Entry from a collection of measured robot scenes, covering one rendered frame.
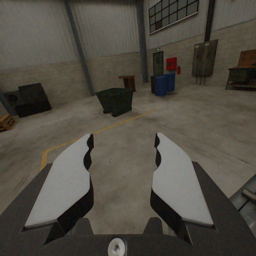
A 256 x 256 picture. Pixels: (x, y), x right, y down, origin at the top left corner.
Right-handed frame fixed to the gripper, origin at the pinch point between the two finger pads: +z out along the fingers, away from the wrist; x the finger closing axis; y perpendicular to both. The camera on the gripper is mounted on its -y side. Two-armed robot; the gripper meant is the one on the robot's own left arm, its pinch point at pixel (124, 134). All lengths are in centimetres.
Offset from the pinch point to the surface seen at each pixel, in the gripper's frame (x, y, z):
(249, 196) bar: 34.3, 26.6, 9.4
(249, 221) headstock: 30.8, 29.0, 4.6
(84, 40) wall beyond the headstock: -274, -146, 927
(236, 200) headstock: 31.4, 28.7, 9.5
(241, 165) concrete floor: 178, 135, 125
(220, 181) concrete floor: 130, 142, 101
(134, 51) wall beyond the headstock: 54, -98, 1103
